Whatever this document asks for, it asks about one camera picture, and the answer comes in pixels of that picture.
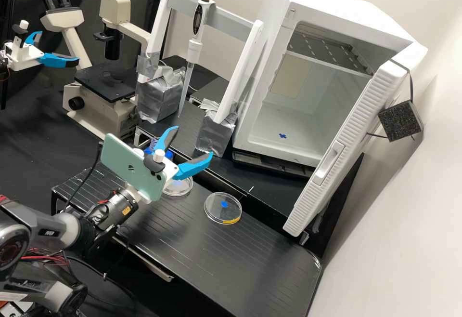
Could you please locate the pipette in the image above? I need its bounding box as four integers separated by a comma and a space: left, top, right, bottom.
177, 0, 217, 118

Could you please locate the cream microscope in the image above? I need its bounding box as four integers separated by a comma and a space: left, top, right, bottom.
39, 0, 153, 141

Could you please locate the petri dish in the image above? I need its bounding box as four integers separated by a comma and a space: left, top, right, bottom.
162, 176, 195, 198
203, 191, 243, 225

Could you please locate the white incubator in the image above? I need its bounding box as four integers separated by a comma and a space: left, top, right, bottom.
231, 0, 429, 169

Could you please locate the black cable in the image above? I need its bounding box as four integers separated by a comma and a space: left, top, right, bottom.
66, 143, 102, 212

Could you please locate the left phone holder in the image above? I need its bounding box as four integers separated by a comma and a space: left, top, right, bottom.
12, 20, 30, 49

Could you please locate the white pipette stand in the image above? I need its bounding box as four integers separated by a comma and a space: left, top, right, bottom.
135, 0, 265, 159

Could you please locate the incubator door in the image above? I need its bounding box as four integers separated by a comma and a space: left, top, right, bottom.
282, 42, 429, 238

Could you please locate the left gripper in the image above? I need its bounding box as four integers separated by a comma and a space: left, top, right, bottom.
4, 30, 80, 72

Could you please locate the right wrist camera phone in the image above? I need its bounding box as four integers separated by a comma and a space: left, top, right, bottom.
100, 132, 169, 203

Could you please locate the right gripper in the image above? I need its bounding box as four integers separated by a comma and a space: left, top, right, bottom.
124, 125, 214, 205

